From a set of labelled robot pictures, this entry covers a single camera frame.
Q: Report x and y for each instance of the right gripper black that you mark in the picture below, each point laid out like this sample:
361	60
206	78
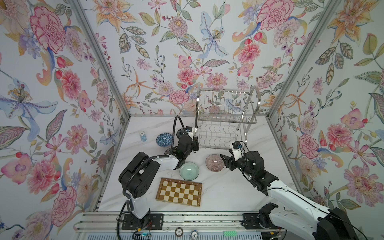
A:
229	161

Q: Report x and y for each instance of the mint green bowl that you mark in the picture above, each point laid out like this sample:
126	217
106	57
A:
189	171

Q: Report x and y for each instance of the steel wire dish rack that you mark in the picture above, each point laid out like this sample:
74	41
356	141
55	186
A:
225	116

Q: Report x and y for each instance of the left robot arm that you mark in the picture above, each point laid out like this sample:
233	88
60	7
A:
139	174

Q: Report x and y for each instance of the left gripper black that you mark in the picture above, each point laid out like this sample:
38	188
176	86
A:
195	144

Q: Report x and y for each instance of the round gauge right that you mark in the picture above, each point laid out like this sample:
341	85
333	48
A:
194	235

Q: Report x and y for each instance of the round gauge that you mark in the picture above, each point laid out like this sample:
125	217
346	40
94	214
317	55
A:
194	235
179	232

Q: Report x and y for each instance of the green connector block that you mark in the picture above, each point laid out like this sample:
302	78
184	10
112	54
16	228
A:
229	233

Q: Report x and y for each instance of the blue patterned bowl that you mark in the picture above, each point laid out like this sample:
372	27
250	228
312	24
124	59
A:
164	140

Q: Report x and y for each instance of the wooden chessboard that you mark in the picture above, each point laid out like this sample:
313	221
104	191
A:
180	192

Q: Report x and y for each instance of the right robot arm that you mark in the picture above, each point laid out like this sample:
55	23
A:
290	211

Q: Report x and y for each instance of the round gauge left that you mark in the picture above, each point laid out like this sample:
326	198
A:
179	232

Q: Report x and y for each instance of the dark petal pattern bowl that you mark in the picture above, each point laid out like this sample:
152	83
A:
181	132

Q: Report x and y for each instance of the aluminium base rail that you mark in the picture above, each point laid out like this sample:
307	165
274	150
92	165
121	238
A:
188	221

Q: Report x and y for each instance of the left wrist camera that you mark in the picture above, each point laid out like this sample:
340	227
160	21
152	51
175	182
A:
189	131

